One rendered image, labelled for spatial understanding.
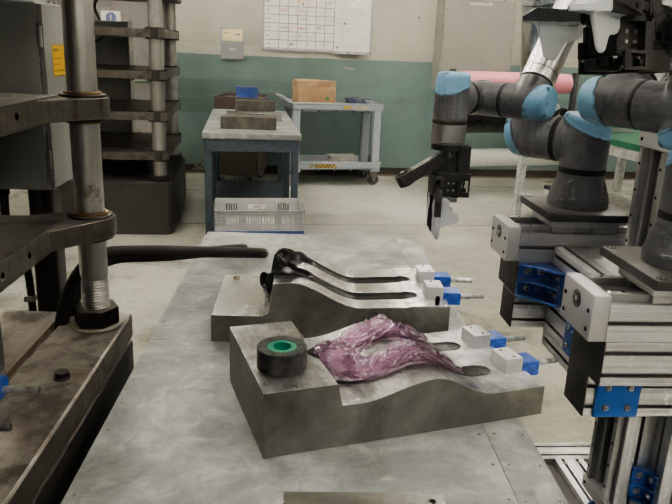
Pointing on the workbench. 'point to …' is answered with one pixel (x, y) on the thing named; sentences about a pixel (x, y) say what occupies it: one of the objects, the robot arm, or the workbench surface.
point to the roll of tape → (281, 356)
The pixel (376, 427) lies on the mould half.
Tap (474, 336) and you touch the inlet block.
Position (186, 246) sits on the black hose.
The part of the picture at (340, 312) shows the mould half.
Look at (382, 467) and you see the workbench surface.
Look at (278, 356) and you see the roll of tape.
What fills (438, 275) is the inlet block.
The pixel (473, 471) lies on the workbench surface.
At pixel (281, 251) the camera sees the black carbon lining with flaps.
